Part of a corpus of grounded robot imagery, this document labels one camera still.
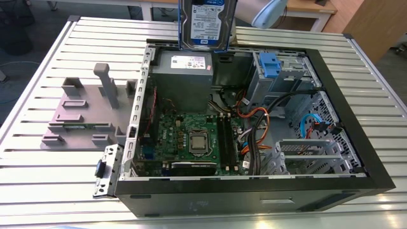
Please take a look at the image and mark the hard disk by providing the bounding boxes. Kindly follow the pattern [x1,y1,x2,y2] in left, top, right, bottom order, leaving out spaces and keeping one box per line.
[176,0,238,53]

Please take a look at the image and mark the metal disk bay cage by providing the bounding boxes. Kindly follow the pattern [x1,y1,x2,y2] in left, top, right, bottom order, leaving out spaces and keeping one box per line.
[245,51,321,115]

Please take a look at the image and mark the perforated metal disk bay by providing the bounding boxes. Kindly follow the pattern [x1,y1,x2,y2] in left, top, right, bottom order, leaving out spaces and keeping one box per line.
[274,138,365,176]

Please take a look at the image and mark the silver CPU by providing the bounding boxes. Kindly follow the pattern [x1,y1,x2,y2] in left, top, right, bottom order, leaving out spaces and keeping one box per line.
[189,135,206,149]

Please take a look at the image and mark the silver power supply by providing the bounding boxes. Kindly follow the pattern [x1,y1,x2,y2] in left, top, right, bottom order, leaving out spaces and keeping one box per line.
[149,50,213,115]

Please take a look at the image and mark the black RAM slot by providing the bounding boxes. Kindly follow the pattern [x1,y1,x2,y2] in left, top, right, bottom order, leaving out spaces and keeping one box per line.
[217,113,230,171]
[224,113,240,171]

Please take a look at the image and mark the CPU socket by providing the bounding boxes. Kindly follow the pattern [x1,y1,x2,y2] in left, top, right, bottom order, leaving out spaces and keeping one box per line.
[186,128,210,157]

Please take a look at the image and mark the green motherboard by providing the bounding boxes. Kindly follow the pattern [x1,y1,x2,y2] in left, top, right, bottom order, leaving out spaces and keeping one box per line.
[137,113,252,177]

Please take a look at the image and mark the black graphics card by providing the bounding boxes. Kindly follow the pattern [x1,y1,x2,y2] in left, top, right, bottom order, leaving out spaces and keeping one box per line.
[161,161,218,177]

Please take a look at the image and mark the blue plastic bay carrier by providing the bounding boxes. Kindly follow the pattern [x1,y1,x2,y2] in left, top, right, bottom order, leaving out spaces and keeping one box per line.
[258,52,282,78]

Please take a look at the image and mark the grey parts rack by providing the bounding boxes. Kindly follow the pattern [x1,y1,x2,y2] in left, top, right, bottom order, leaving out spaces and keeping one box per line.
[40,63,140,151]

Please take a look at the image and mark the black open PC case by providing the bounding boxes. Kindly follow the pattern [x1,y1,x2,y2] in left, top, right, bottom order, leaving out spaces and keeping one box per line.
[112,38,396,218]

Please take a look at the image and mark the green RAM stick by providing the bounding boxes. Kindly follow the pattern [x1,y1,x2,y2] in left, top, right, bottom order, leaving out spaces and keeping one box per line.
[62,123,96,131]

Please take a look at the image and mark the wooden top desk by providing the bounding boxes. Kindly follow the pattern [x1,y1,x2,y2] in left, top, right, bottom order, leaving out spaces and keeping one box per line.
[126,0,338,33]

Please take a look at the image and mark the wooden cabinet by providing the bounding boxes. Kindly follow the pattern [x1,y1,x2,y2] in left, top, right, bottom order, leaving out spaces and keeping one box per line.
[322,0,407,64]

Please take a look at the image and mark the black office chair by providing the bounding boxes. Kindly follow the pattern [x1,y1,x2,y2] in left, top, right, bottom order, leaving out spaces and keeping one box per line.
[0,0,36,57]

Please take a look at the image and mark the orange yellow power wire bundle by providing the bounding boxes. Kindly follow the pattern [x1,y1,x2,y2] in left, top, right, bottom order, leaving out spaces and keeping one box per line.
[236,107,270,150]

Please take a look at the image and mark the red black twisted wire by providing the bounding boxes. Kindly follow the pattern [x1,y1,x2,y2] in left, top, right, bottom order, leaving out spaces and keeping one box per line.
[144,86,158,138]

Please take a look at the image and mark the thick black cable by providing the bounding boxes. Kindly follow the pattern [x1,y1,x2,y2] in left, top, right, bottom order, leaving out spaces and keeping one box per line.
[246,90,318,176]

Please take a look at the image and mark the blue data wire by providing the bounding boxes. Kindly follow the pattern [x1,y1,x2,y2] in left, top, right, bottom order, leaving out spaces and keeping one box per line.
[300,114,326,139]

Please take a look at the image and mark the hinged metal slot bracket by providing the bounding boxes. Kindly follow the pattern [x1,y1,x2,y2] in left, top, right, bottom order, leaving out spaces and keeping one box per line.
[92,144,124,198]

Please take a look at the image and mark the black power connector wire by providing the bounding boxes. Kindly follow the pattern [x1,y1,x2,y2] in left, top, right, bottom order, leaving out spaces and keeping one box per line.
[312,121,344,138]

